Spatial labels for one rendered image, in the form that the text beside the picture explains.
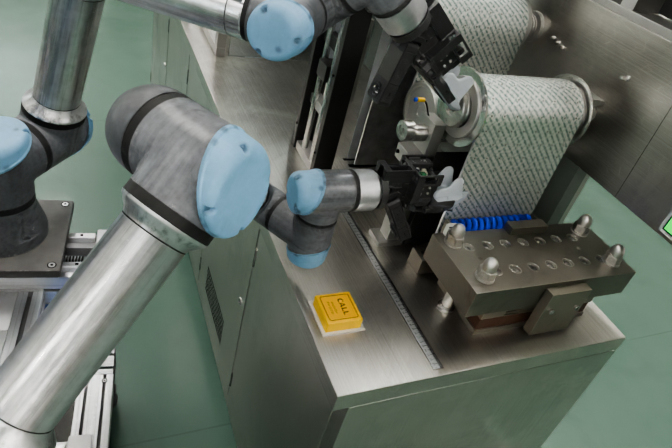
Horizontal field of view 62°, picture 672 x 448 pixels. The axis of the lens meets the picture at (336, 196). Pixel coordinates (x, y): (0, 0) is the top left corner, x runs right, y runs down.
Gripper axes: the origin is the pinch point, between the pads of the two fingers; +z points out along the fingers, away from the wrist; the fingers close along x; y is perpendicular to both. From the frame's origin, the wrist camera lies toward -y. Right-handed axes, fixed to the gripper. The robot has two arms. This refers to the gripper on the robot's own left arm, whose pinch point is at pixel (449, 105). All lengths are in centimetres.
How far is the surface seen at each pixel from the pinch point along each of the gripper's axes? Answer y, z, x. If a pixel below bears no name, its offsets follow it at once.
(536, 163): 6.8, 23.4, -4.5
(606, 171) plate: 16.9, 34.0, -9.1
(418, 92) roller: -1.6, 7.2, 16.6
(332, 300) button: -38.5, 6.5, -12.5
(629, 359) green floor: 3, 199, 13
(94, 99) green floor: -129, 42, 236
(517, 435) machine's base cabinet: -34, 65, -30
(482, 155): -0.9, 11.0, -4.5
